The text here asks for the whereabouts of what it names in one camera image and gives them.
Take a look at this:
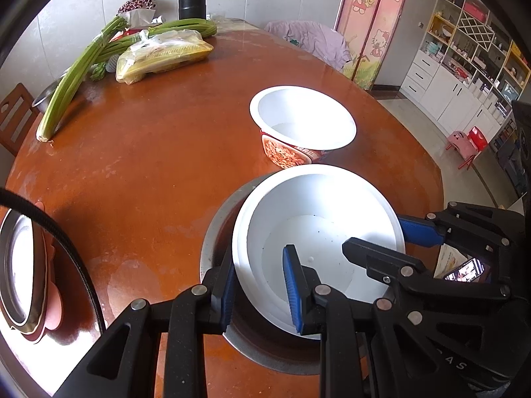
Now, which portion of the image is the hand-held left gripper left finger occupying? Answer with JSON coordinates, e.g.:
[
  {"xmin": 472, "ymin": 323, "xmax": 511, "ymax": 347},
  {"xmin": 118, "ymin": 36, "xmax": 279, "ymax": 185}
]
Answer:
[{"xmin": 54, "ymin": 249, "xmax": 237, "ymax": 398}]

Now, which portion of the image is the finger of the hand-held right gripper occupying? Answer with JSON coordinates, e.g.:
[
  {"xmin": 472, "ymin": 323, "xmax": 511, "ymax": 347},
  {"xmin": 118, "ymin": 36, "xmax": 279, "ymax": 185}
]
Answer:
[
  {"xmin": 342, "ymin": 237, "xmax": 515, "ymax": 353},
  {"xmin": 398, "ymin": 201, "xmax": 528, "ymax": 258}
]

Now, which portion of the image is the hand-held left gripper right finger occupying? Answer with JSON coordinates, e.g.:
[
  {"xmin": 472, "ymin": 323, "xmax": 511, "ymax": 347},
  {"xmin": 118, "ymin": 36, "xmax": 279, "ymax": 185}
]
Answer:
[{"xmin": 282, "ymin": 244, "xmax": 401, "ymax": 398}]

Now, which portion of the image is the large steel bowl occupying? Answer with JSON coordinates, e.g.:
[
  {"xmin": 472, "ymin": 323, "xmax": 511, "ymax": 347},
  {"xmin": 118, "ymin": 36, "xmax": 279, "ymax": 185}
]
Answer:
[{"xmin": 200, "ymin": 170, "xmax": 399, "ymax": 376}]

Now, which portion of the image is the white paper noodle bowl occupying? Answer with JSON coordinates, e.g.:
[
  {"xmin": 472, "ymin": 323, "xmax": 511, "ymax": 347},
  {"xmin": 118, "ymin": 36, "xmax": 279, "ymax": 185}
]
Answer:
[
  {"xmin": 250, "ymin": 86, "xmax": 357, "ymax": 170},
  {"xmin": 231, "ymin": 164, "xmax": 406, "ymax": 338}
]

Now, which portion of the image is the shallow steel pan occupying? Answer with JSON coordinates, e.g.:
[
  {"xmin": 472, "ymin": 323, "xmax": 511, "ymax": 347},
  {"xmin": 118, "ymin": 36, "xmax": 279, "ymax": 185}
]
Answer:
[{"xmin": 0, "ymin": 209, "xmax": 48, "ymax": 328}]

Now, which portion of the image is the paper booklet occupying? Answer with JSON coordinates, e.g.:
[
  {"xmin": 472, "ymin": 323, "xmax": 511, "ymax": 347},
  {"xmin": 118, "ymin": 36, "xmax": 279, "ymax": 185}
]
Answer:
[{"xmin": 433, "ymin": 244, "xmax": 465, "ymax": 278}]

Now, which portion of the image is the smartphone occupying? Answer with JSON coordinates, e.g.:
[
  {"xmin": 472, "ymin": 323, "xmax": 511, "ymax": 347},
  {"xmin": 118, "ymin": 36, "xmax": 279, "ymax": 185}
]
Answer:
[{"xmin": 444, "ymin": 258, "xmax": 485, "ymax": 283}]

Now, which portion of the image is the pink plastic stool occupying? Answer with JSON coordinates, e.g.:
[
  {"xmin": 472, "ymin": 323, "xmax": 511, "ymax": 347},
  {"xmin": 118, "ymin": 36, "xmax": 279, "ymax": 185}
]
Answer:
[{"xmin": 446, "ymin": 130, "xmax": 471, "ymax": 152}]

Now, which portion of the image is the red plastic stool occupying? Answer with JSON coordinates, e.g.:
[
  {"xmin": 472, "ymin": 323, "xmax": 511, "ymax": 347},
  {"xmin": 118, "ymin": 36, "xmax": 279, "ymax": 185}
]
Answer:
[{"xmin": 458, "ymin": 126, "xmax": 490, "ymax": 170}]

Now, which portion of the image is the white shelf cabinet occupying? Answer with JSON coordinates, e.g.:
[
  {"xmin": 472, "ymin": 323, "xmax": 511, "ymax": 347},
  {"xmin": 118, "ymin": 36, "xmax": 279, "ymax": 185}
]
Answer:
[{"xmin": 400, "ymin": 0, "xmax": 531, "ymax": 142}]

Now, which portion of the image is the purple cloth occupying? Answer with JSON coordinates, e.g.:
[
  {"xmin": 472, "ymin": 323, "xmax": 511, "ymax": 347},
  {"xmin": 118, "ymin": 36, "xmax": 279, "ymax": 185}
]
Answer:
[{"xmin": 265, "ymin": 20, "xmax": 353, "ymax": 71}]

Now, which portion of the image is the plastic bag of corn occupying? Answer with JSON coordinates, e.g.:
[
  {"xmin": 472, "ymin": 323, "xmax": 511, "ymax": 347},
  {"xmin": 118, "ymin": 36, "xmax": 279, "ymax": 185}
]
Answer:
[{"xmin": 115, "ymin": 30, "xmax": 214, "ymax": 85}]

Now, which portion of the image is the celery bunch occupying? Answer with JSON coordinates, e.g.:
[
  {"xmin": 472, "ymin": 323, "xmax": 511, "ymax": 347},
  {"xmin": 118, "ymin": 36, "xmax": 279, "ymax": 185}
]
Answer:
[{"xmin": 37, "ymin": 16, "xmax": 129, "ymax": 142}]

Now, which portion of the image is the small steel bowl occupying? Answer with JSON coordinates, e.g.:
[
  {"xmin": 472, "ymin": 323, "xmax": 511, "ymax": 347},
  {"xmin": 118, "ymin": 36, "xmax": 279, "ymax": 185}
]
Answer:
[{"xmin": 31, "ymin": 79, "xmax": 63, "ymax": 112}]

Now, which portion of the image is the green long beans bunch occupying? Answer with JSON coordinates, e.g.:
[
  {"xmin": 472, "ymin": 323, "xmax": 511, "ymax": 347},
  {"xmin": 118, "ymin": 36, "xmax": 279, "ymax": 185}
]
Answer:
[{"xmin": 100, "ymin": 18, "xmax": 217, "ymax": 65}]

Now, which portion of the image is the brown wooden slatted chair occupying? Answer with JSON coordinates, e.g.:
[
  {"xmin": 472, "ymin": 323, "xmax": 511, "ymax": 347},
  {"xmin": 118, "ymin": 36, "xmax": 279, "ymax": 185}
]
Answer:
[{"xmin": 0, "ymin": 83, "xmax": 40, "ymax": 156}]

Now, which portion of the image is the tissue box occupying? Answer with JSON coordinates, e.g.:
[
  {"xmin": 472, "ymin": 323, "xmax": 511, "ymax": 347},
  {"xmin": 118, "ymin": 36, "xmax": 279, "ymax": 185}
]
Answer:
[{"xmin": 122, "ymin": 8, "xmax": 164, "ymax": 34}]

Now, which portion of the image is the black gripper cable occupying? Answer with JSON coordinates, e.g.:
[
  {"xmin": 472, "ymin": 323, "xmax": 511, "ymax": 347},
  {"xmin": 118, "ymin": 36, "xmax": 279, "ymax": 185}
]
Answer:
[{"xmin": 0, "ymin": 188, "xmax": 106, "ymax": 336}]

